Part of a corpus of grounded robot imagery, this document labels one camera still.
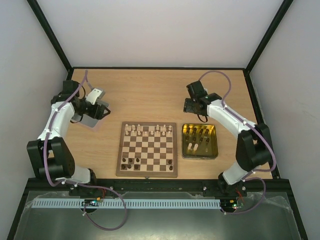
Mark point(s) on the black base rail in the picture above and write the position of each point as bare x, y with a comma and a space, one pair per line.
204, 187

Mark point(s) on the gold tin with pieces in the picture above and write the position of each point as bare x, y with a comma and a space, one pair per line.
199, 141

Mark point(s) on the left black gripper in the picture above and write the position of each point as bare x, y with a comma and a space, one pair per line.
97, 113

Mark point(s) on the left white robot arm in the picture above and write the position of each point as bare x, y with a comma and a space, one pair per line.
49, 154

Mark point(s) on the white slotted cable duct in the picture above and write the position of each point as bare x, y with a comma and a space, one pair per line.
72, 203

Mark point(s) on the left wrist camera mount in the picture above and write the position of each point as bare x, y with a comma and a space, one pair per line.
95, 97

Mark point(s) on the wooden chess board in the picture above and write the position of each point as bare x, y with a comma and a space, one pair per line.
148, 150

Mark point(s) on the silver tin lid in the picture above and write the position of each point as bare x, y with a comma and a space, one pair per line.
84, 120

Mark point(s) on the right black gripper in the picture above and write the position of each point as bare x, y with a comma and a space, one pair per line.
188, 106

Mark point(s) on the black enclosure frame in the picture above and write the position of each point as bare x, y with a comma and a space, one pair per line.
275, 184

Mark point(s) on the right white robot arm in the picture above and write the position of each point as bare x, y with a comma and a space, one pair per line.
254, 145

